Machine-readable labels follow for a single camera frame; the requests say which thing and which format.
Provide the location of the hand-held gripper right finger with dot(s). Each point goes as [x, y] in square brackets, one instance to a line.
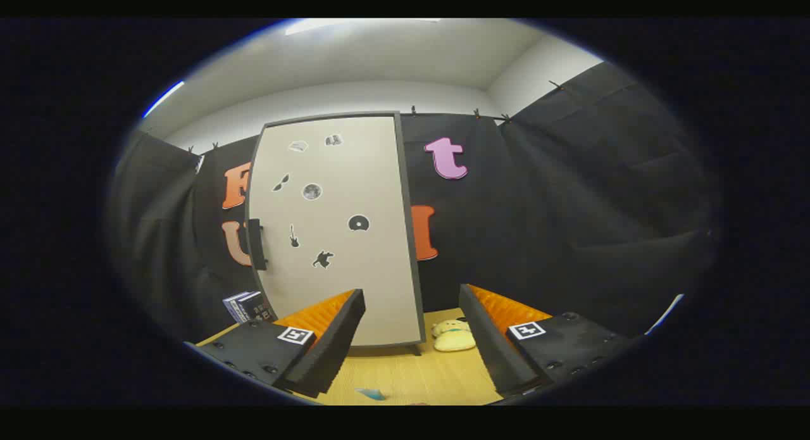
[490, 345]

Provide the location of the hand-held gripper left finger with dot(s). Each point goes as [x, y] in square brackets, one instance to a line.
[335, 339]

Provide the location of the beige cabinet door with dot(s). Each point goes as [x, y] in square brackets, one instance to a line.
[373, 174]

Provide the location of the yellow plush toy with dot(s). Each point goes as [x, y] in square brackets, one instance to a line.
[453, 339]

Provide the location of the small blue translucent object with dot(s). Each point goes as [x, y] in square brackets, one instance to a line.
[372, 394]

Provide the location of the dark blue book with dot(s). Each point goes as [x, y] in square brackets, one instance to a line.
[256, 306]

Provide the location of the light blue book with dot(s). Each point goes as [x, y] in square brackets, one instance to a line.
[231, 307]

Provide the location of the grey cabinet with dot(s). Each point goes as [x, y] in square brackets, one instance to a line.
[410, 237]

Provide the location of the black backdrop cloth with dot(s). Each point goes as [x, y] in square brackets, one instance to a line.
[538, 225]

